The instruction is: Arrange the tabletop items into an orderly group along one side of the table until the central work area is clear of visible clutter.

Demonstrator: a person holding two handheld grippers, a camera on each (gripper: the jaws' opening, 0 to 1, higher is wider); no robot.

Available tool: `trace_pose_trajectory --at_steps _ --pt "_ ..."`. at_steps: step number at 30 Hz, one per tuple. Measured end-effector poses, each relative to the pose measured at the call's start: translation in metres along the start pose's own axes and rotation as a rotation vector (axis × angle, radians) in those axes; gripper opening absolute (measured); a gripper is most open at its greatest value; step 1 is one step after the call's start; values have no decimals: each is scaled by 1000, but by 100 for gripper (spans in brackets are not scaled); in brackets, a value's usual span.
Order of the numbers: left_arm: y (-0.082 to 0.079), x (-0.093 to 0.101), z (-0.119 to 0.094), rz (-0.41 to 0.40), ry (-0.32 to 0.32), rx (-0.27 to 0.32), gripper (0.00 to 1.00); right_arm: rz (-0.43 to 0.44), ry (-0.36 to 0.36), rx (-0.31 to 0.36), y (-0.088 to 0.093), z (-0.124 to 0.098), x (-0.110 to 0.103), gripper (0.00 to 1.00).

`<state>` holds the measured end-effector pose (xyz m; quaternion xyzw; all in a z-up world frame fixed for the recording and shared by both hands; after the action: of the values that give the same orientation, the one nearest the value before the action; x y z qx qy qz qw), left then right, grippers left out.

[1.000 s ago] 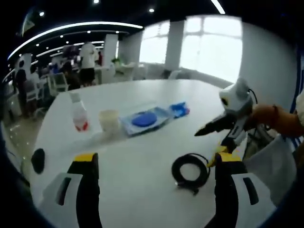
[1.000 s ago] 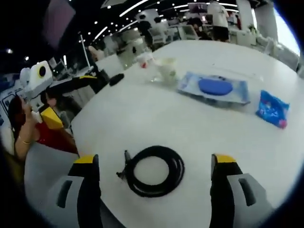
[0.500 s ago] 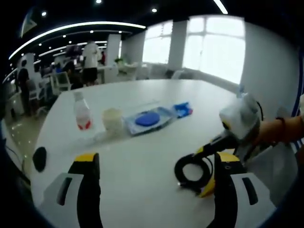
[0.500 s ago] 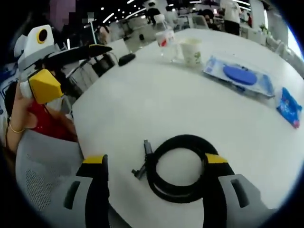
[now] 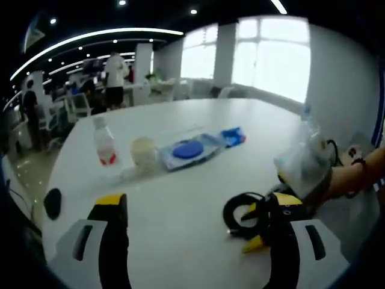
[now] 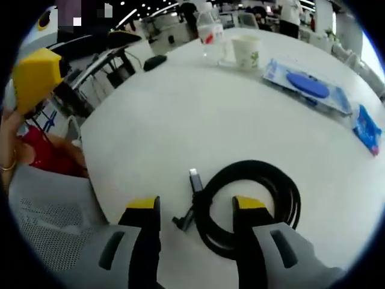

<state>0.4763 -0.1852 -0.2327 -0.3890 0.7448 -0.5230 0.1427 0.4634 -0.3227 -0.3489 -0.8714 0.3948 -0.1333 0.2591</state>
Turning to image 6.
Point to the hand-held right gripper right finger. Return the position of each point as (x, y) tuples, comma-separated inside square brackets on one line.
[(252, 247)]

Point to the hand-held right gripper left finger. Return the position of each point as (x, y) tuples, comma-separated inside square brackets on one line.
[(144, 241)]

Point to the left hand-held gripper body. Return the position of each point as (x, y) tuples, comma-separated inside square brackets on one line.
[(45, 37)]

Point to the black computer mouse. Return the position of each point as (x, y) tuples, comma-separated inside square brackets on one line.
[(155, 62)]

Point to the clear plastic bottle red label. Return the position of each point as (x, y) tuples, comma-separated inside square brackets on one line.
[(210, 33)]

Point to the white paper cup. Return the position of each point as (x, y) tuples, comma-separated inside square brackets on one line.
[(246, 51)]

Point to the blue plastic wipes packet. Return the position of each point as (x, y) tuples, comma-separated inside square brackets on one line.
[(367, 129)]

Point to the blue mouse blister package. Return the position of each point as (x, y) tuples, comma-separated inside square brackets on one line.
[(306, 85)]

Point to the person's left hand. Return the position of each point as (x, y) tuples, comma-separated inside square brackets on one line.
[(12, 135)]

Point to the person's red garment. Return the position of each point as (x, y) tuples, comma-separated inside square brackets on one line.
[(54, 153)]

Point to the grey mesh chair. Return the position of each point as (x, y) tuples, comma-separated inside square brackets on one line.
[(54, 210)]

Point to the white table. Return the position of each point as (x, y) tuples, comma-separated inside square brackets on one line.
[(195, 120)]

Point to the black metal desk frame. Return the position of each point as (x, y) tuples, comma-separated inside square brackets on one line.
[(93, 75)]

